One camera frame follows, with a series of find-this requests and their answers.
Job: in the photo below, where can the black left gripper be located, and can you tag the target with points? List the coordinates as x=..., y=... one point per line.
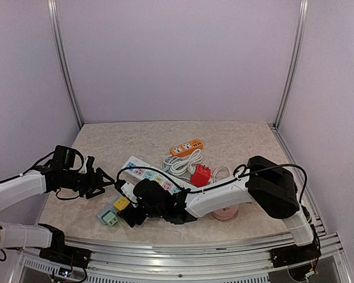
x=97, y=181

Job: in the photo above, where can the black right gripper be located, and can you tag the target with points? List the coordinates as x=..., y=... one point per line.
x=128, y=214

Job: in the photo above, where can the yellow cube adapter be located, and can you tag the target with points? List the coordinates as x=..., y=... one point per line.
x=121, y=203

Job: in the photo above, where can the light blue power strip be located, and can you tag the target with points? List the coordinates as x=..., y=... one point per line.
x=102, y=212

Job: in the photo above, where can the long white power strip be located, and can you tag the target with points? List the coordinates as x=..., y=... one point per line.
x=144, y=170

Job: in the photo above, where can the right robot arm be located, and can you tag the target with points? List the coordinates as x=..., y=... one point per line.
x=269, y=185

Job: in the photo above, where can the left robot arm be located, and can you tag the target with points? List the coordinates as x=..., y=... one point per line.
x=14, y=190

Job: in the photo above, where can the light green plug adapter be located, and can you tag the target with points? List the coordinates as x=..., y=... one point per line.
x=109, y=218

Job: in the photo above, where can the red cube socket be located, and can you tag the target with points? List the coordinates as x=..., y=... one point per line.
x=201, y=176

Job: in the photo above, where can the pink round socket hub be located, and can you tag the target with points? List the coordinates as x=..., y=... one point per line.
x=225, y=214

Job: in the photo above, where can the orange power strip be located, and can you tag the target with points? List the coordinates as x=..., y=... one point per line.
x=187, y=148

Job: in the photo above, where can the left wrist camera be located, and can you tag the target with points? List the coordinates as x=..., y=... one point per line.
x=87, y=165

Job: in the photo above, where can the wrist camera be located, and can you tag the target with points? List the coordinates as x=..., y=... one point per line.
x=125, y=188
x=87, y=165

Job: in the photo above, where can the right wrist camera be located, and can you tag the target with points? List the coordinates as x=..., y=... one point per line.
x=125, y=188

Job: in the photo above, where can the aluminium front rail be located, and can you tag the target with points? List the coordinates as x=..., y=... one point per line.
x=227, y=261

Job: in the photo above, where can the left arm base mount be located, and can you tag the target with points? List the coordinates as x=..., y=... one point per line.
x=66, y=255

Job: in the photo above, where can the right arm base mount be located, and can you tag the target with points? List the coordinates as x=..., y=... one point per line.
x=293, y=254

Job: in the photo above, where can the left aluminium frame post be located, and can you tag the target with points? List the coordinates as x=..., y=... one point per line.
x=62, y=59

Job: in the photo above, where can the aluminium frame post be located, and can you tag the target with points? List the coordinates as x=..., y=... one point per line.
x=62, y=59
x=294, y=60

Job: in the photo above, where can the right aluminium frame post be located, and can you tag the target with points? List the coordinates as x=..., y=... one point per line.
x=294, y=60

